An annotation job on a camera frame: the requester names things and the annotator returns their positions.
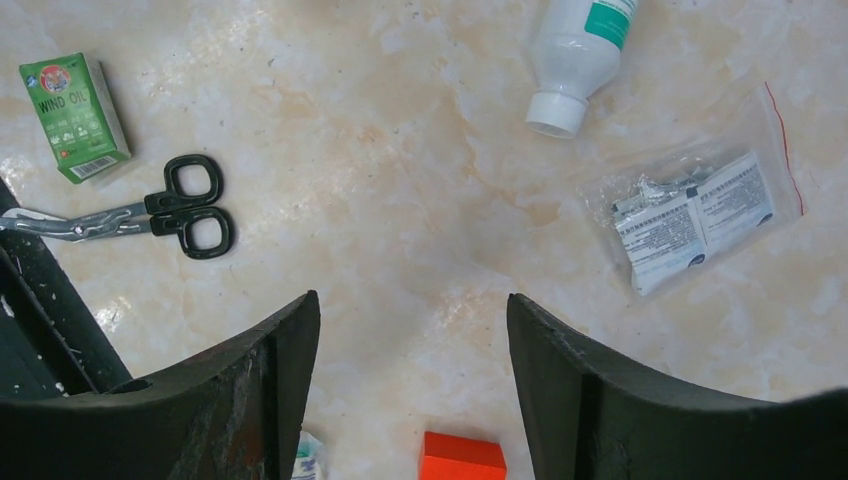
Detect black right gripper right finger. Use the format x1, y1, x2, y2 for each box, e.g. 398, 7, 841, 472
506, 294, 847, 479

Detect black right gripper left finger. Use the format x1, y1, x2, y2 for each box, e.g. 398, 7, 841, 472
1, 291, 321, 479

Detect small teal pad packet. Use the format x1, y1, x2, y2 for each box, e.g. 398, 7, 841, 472
291, 431, 326, 480

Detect clear bag wipe sachets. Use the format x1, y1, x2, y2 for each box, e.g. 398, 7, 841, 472
579, 82, 805, 299

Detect white bottle green label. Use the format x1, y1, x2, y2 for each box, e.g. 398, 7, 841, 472
525, 0, 640, 139

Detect orange small box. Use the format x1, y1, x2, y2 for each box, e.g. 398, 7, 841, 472
418, 431, 508, 480

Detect green wind oil box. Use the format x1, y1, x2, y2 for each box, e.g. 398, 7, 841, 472
18, 52, 131, 184

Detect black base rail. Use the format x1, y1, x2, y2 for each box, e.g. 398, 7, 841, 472
0, 178, 134, 400

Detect black handled scissors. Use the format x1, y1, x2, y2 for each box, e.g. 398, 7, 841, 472
1, 154, 236, 260

